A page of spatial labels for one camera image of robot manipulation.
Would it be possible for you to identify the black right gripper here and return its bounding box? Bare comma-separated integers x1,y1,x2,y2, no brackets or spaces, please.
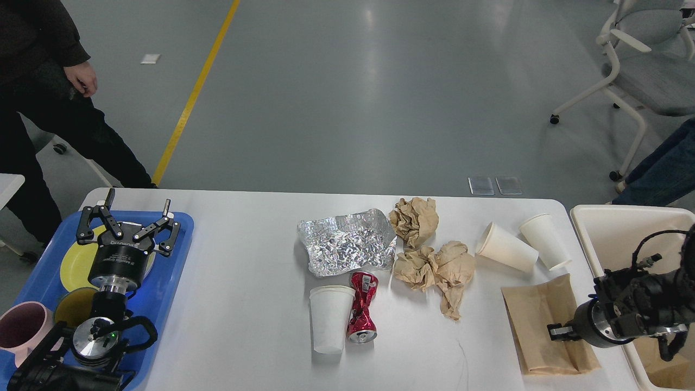
547,299,633,348

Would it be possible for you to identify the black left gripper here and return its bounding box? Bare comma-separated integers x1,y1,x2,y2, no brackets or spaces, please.
76,188,181,291

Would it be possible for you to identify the brown paper bag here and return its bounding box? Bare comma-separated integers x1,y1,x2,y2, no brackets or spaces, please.
501,273,601,375
633,338,694,390

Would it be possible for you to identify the yellow plastic plate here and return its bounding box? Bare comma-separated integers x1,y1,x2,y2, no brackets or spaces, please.
60,225,130,294

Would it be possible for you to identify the dark green mug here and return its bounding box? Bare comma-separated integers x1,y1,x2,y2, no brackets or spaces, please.
54,287,98,329

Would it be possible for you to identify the pink ribbed mug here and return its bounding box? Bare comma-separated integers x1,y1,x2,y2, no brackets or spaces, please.
1,301,55,367

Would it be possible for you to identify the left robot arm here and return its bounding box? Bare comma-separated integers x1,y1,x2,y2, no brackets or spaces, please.
2,189,194,390

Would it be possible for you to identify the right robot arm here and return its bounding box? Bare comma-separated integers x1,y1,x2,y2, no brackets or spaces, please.
547,229,694,362

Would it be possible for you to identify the blue plastic tray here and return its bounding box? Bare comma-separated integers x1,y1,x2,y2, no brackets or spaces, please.
1,210,194,390

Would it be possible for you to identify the white cup behind gripper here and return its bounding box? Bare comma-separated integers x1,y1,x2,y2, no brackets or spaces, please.
519,213,572,270

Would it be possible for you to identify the white paper cup lying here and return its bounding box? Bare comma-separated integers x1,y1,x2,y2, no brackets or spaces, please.
475,222,539,273

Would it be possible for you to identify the beige plastic bin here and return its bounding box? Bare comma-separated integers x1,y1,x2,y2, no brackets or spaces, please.
571,205,694,390

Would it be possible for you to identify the crumpled brown paper right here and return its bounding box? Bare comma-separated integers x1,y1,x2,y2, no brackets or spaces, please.
434,241,476,321

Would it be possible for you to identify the crumpled brown paper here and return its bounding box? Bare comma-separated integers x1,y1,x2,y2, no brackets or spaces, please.
393,247,438,292
389,197,439,249
434,241,476,321

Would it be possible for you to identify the white side table corner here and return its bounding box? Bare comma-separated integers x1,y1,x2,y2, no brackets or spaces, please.
0,173,24,210

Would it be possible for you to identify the crumpled brown paper left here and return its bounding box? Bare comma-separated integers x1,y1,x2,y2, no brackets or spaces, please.
393,247,438,292

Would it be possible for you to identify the right floor socket plate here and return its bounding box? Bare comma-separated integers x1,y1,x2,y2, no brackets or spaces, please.
495,176,523,196

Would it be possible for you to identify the floor socket plate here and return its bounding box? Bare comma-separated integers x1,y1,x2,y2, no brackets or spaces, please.
495,176,523,196
467,176,496,196

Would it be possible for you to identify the left floor socket plate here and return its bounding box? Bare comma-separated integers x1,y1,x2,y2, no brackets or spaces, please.
467,176,496,196

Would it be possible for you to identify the crumpled brown paper top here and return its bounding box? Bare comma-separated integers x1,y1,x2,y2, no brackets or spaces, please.
389,197,439,249

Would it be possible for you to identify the person in dark clothes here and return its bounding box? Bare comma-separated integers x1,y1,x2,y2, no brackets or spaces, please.
1,1,155,244

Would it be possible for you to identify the crushed red soda can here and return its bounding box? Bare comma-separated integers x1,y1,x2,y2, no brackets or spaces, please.
346,272,379,344

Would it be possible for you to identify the crumpled aluminium foil sheet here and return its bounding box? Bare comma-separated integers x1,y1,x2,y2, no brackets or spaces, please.
297,209,397,278

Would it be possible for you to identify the grey office chair right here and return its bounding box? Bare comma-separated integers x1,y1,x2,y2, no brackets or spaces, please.
549,1,693,181

